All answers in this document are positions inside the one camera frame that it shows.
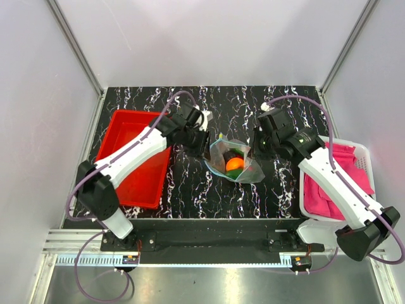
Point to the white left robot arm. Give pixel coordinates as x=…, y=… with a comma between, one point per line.
x=97, y=183

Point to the green fake vegetable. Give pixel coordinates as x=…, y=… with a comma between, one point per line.
x=231, y=154

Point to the clear zip top bag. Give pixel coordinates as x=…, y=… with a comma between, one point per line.
x=252, y=172

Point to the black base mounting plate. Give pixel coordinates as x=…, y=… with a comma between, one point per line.
x=211, y=241

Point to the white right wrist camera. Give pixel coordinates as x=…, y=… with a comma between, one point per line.
x=265, y=107

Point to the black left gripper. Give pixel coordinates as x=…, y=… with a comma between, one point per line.
x=203, y=148

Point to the white plastic basket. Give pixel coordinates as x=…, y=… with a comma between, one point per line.
x=363, y=161

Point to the orange fake fruit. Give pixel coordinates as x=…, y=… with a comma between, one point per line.
x=235, y=163

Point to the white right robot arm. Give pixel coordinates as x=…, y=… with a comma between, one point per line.
x=366, y=224

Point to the pink cloth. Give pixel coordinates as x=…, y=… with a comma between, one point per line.
x=315, y=200

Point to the red plastic bin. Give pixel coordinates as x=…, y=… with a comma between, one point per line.
x=138, y=176

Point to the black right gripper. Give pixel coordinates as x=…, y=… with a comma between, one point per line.
x=257, y=154

